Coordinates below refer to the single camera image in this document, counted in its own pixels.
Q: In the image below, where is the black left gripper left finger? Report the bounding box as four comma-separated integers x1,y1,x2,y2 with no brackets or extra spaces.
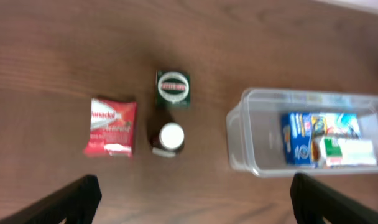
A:
0,175,102,224

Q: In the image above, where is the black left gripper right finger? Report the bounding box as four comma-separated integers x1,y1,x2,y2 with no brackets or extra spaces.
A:
290,173,378,224

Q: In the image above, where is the white green Panadol pack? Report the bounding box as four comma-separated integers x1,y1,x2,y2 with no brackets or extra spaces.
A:
313,136,377,167

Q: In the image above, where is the blue Kool Fever box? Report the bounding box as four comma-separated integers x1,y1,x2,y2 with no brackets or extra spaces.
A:
281,111,361,167

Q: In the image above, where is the red Panadol ActiFast pack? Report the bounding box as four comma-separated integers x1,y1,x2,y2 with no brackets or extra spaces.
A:
84,98,137,157

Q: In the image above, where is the dark syrup bottle white cap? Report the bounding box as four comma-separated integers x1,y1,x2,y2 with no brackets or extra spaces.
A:
147,108,185,158

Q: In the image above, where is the green Zam-Buk box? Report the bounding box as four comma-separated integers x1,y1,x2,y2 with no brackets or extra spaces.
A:
155,70,191,108

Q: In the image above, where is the clear plastic container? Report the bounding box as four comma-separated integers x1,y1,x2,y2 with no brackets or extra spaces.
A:
226,88,378,177

